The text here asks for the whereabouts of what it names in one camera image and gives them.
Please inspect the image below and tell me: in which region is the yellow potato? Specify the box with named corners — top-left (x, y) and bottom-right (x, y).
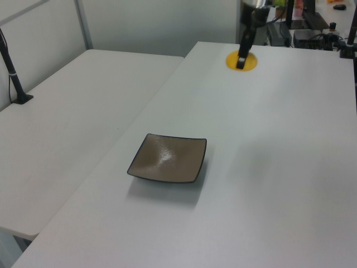
top-left (225, 50), bottom-right (258, 73)

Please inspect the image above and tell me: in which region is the black long bar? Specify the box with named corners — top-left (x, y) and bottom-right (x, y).
top-left (302, 11), bottom-right (330, 30)

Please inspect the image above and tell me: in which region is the black electronics box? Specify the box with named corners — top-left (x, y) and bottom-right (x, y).
top-left (266, 21), bottom-right (292, 47)

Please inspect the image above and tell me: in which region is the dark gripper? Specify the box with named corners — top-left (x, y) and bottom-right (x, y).
top-left (237, 0), bottom-right (271, 70)

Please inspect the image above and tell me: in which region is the black camera stand pole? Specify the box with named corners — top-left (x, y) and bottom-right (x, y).
top-left (0, 27), bottom-right (34, 106)

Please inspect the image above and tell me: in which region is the black controller unit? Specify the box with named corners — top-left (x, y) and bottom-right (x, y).
top-left (292, 29), bottom-right (334, 51)

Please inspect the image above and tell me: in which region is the grey partition frame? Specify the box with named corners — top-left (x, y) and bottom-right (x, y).
top-left (0, 0), bottom-right (94, 51)

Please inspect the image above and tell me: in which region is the brown square ceramic plate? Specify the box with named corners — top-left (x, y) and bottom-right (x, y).
top-left (127, 133), bottom-right (208, 184)

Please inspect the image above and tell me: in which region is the black upright post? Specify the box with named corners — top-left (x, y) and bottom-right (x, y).
top-left (286, 0), bottom-right (295, 28)

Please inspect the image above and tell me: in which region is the black clamped stand pole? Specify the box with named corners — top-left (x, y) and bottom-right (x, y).
top-left (339, 0), bottom-right (357, 59)

